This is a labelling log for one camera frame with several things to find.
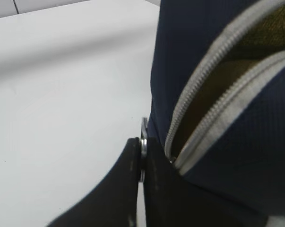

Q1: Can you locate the navy and white lunch bag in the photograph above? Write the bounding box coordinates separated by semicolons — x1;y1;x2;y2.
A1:
143;0;285;227

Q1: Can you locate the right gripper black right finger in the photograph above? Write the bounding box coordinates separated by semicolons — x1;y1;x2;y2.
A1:
144;138;268;227

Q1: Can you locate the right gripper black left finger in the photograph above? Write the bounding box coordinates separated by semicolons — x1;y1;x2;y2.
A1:
49;138;140;227

